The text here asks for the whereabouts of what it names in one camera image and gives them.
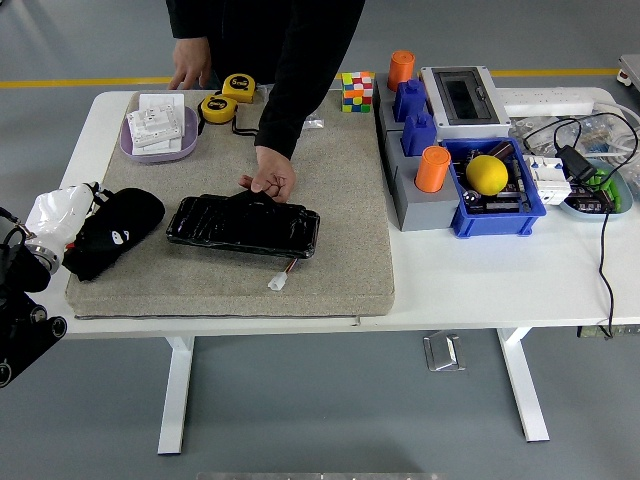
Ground wire with white connector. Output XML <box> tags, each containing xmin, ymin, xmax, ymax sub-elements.
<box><xmin>267</xmin><ymin>257</ymin><xmax>301</xmax><ymax>293</ymax></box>

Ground yellow ball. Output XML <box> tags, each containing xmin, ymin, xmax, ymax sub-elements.
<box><xmin>465</xmin><ymin>154</ymin><xmax>510</xmax><ymax>197</ymax></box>

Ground green terminal blocks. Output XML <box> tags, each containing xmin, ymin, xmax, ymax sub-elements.
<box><xmin>584</xmin><ymin>168</ymin><xmax>624</xmax><ymax>214</ymax></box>

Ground person's right hand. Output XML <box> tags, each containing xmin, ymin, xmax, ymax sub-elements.
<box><xmin>168</xmin><ymin>35</ymin><xmax>213</xmax><ymax>92</ymax></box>

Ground grey peg holder base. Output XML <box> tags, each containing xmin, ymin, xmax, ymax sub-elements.
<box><xmin>373</xmin><ymin>72</ymin><xmax>469</xmax><ymax>233</ymax></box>

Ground blue plastic bin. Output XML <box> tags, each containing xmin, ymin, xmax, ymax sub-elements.
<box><xmin>439</xmin><ymin>137</ymin><xmax>548</xmax><ymax>238</ymax></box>

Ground white equipment base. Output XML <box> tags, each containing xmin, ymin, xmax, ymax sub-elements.
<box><xmin>617</xmin><ymin>53</ymin><xmax>640</xmax><ymax>94</ymax></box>

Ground clear bag of parts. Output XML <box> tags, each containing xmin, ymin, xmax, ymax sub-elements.
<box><xmin>509</xmin><ymin>115</ymin><xmax>640</xmax><ymax>167</ymax></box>

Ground large white wall plate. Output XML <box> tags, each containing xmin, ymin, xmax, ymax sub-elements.
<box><xmin>137</xmin><ymin>93</ymin><xmax>185</xmax><ymax>132</ymax></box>

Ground white power strip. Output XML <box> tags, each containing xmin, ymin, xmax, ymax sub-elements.
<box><xmin>492</xmin><ymin>87</ymin><xmax>597</xmax><ymax>119</ymax></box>

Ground black power adapter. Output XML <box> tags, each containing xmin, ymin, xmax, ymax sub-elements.
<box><xmin>555</xmin><ymin>144</ymin><xmax>599</xmax><ymax>184</ymax></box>

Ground yellow tape measure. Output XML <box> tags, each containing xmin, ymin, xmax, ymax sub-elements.
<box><xmin>199</xmin><ymin>94</ymin><xmax>240</xmax><ymax>125</ymax></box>
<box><xmin>221</xmin><ymin>73</ymin><xmax>259</xmax><ymax>105</ymax></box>

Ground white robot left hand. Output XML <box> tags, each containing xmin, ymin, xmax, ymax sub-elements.
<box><xmin>24</xmin><ymin>181</ymin><xmax>109</xmax><ymax>252</ymax></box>

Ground light blue dish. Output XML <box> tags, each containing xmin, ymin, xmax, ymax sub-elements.
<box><xmin>558</xmin><ymin>159</ymin><xmax>635</xmax><ymax>222</ymax></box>

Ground white circuit breaker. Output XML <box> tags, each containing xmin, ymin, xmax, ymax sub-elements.
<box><xmin>524</xmin><ymin>153</ymin><xmax>574</xmax><ymax>207</ymax></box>

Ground black tape measure strap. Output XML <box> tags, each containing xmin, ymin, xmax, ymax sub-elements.
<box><xmin>230</xmin><ymin>117</ymin><xmax>261</xmax><ymax>139</ymax></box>

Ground colourful puzzle cube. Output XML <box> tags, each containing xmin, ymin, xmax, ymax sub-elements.
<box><xmin>341</xmin><ymin>70</ymin><xmax>376</xmax><ymax>114</ymax></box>

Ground flat white cover plate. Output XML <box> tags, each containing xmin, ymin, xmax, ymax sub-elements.
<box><xmin>132</xmin><ymin>134</ymin><xmax>184</xmax><ymax>154</ymax></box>

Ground silver floor box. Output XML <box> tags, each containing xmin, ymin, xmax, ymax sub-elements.
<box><xmin>423</xmin><ymin>332</ymin><xmax>468</xmax><ymax>373</ymax></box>

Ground person's left hand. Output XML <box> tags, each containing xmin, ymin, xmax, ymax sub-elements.
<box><xmin>238</xmin><ymin>145</ymin><xmax>298</xmax><ymax>204</ymax></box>

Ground dark relay modules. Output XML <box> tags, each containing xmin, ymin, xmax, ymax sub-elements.
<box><xmin>567</xmin><ymin>184</ymin><xmax>614</xmax><ymax>216</ymax></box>

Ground orange cylinder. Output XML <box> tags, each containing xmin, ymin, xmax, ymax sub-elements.
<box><xmin>388</xmin><ymin>50</ymin><xmax>417</xmax><ymax>93</ymax></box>
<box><xmin>414</xmin><ymin>145</ymin><xmax>453</xmax><ymax>194</ymax></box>

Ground white table leg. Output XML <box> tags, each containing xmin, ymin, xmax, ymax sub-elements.
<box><xmin>157</xmin><ymin>335</ymin><xmax>196</xmax><ymax>456</ymax></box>
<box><xmin>496</xmin><ymin>327</ymin><xmax>552</xmax><ymax>444</ymax></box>

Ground blue plastic block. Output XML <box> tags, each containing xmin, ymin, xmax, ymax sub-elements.
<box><xmin>401</xmin><ymin>112</ymin><xmax>439</xmax><ymax>158</ymax></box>
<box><xmin>392</xmin><ymin>78</ymin><xmax>429</xmax><ymax>124</ymax></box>

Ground white power cable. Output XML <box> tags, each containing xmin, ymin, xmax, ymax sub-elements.
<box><xmin>592</xmin><ymin>99</ymin><xmax>640</xmax><ymax>162</ymax></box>

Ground person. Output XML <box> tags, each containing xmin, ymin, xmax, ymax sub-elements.
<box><xmin>165</xmin><ymin>0</ymin><xmax>367</xmax><ymax>161</ymax></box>

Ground grey electrical enclosure box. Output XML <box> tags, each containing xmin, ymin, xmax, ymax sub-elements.
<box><xmin>419</xmin><ymin>65</ymin><xmax>512</xmax><ymax>142</ymax></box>

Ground dark electronic module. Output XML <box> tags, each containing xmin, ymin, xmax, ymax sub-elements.
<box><xmin>480</xmin><ymin>160</ymin><xmax>534</xmax><ymax>215</ymax></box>

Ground purple oval tray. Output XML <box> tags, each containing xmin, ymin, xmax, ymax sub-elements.
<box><xmin>118</xmin><ymin>105</ymin><xmax>201</xmax><ymax>165</ymax></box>

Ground black adapter cable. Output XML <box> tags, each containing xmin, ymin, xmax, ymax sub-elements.
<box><xmin>522</xmin><ymin>112</ymin><xmax>640</xmax><ymax>341</ymax></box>

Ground white switch module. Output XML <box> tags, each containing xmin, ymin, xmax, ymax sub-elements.
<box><xmin>125</xmin><ymin>108</ymin><xmax>183</xmax><ymax>148</ymax></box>

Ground grey-brown mat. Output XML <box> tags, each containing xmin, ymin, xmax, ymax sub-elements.
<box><xmin>65</xmin><ymin>89</ymin><xmax>397</xmax><ymax>320</ymax></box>

